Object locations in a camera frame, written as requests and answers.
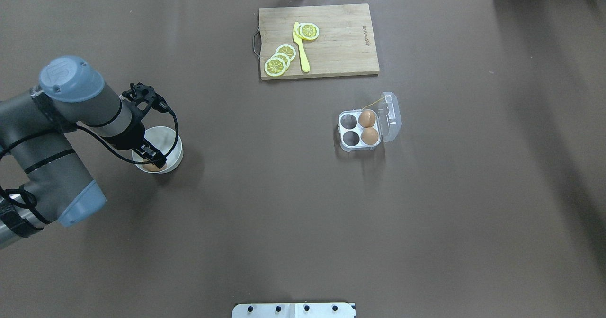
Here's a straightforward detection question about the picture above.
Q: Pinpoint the yellow plastic knife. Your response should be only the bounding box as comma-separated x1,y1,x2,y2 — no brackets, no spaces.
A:
292,27,311,73

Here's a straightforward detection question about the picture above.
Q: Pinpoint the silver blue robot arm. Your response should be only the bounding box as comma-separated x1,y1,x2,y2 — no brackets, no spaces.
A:
0,55,180,248

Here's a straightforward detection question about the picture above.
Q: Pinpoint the white ceramic bowl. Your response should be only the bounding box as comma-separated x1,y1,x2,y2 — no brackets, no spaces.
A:
137,126,183,174

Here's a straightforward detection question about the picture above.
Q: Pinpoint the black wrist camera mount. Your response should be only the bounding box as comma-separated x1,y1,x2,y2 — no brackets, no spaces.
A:
120,82,172,117

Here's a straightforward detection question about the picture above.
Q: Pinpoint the brown egg rear left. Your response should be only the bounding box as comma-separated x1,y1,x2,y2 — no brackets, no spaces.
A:
361,127,380,146

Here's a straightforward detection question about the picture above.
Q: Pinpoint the yellow rubber band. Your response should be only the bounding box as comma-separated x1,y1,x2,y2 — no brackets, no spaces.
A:
361,97,384,110

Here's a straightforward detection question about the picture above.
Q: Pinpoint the brown egg front left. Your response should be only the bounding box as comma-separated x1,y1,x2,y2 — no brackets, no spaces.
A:
358,109,377,128

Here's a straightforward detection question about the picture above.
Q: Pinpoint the lemon slice far right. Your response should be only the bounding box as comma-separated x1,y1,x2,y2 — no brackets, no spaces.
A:
264,57,289,77

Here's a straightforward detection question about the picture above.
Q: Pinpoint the brown egg from bowl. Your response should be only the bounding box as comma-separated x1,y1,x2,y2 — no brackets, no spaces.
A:
140,163,162,173

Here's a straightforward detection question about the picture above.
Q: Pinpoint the clear plastic egg box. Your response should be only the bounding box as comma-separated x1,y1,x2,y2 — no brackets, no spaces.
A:
336,92,402,152

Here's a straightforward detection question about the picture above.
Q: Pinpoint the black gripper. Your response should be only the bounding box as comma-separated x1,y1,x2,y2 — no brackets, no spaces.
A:
102,111,167,170

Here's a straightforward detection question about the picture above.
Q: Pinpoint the lemon slice middle right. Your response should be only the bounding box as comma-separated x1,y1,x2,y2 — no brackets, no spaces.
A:
272,52,291,67

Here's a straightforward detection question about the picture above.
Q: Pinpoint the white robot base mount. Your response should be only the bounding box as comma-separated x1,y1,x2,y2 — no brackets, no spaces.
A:
231,302,357,318

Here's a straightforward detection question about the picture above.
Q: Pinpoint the lemon slice under left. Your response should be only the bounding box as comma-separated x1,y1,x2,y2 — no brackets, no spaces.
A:
294,22,303,39

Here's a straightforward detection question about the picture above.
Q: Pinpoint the lemon slice front left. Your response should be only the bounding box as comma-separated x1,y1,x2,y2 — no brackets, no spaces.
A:
297,22,320,41

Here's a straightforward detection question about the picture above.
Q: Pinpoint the bamboo cutting board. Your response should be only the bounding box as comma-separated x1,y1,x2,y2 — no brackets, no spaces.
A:
259,3,380,80

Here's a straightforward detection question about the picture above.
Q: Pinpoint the black camera cable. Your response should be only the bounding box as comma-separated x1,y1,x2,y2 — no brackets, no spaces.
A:
0,105,180,224

